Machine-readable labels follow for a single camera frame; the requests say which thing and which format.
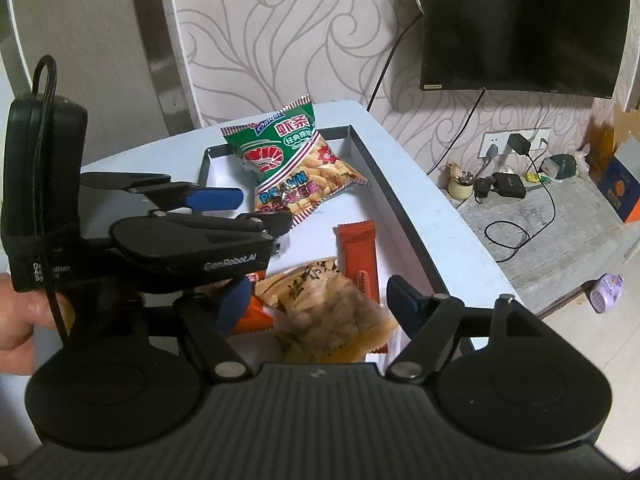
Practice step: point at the black rectangular box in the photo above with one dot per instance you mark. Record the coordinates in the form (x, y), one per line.
(380, 185)

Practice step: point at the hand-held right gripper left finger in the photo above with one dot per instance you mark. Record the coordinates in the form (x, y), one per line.
(235, 305)

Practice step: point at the green cracker bag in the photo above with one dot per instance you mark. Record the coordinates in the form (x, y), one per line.
(295, 160)

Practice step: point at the orange cardboard box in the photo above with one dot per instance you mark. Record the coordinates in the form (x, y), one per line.
(622, 190)

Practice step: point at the orange sesame snack packet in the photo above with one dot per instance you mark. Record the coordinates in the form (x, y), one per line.
(255, 312)

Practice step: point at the black wall television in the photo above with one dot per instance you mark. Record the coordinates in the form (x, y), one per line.
(520, 25)

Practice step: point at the grey stone cabinet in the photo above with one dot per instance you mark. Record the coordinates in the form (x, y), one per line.
(575, 240)

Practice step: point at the black plug charger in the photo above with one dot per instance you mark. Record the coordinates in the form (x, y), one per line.
(520, 144)

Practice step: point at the small black adapter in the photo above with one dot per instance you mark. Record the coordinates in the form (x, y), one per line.
(483, 190)

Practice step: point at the brown dried plant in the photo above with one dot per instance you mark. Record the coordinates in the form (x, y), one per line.
(600, 142)

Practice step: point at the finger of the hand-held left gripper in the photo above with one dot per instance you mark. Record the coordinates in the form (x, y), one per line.
(215, 198)
(250, 222)

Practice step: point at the plain brown cardboard piece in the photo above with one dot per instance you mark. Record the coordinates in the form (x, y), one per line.
(627, 127)

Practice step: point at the green and white gadget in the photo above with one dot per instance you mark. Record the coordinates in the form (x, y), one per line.
(560, 167)

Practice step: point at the tan peanut packet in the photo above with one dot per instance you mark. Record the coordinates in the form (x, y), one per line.
(325, 310)

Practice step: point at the grey power plug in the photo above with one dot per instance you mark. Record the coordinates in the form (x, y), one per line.
(492, 152)

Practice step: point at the black power adapter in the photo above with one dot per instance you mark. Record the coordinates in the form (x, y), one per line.
(510, 186)

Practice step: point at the plain orange snack bar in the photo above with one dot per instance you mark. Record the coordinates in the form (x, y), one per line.
(357, 260)

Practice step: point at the cream cup with sticks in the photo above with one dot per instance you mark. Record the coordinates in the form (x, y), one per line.
(460, 185)

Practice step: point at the white wall outlet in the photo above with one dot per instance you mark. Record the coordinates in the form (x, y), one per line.
(537, 142)

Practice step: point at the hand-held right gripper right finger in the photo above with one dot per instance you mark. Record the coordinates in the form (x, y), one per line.
(400, 300)

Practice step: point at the person's left hand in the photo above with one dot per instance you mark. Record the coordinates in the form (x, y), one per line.
(20, 310)

